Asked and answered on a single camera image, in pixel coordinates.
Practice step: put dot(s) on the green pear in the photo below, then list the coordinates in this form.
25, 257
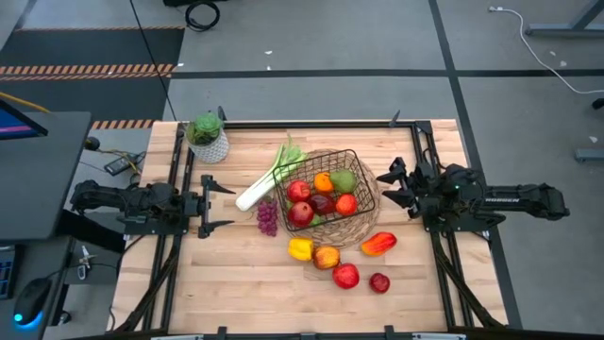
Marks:
343, 181

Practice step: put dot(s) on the yellow bell pepper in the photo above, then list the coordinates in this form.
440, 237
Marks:
301, 249

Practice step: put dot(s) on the red and orange mango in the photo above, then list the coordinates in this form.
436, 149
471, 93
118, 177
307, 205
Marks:
379, 244

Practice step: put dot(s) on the silver carabiner clip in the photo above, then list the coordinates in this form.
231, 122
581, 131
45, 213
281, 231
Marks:
85, 260

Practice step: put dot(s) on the dark lower desk top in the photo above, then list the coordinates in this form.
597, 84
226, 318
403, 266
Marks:
47, 255

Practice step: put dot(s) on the black hazard-striped floor mat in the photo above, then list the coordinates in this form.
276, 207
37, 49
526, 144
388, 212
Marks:
94, 47

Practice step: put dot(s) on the black wedge bracket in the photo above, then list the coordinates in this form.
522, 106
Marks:
395, 119
222, 114

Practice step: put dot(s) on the black round knob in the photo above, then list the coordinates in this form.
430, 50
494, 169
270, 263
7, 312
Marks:
92, 143

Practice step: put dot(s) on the succulent in white patterned pot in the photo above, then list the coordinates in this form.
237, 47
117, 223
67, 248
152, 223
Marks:
210, 148

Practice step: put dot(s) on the purple grape bunch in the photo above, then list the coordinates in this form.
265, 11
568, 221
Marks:
267, 217

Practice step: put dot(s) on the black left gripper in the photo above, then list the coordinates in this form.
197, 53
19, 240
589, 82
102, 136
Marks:
206, 208

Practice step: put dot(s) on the black side desk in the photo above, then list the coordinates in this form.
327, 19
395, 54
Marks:
42, 189

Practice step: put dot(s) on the orange citrus fruit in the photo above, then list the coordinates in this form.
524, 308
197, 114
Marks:
323, 183

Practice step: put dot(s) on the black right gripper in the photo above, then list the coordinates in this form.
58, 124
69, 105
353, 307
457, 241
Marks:
429, 189

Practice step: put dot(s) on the dark maroon apple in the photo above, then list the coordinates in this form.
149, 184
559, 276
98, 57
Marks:
322, 204

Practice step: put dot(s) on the black aluminium rig frame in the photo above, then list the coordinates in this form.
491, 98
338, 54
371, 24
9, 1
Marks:
330, 125

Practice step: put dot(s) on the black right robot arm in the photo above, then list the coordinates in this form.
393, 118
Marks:
519, 200

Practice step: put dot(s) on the computer monitor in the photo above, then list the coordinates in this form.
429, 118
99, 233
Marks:
14, 127

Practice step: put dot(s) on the small red apple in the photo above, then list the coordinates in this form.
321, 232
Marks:
379, 283

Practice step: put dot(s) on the black caster wheel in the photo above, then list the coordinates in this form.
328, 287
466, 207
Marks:
599, 103

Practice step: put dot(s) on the black power adapter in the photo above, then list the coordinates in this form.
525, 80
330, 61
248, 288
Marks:
120, 164

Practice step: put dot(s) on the round woven straw placemat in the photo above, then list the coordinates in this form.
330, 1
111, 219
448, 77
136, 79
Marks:
349, 234

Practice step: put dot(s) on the black keyboard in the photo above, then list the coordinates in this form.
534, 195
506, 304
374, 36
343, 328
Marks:
5, 274

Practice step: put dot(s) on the black computer mouse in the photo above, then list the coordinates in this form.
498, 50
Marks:
30, 300

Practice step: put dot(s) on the green white leek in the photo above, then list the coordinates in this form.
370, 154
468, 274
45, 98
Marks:
257, 191

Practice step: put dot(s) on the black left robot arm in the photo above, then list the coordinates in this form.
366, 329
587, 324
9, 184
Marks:
141, 200

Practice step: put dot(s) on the grey desk foot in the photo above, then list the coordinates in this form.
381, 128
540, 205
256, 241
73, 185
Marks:
590, 155
557, 31

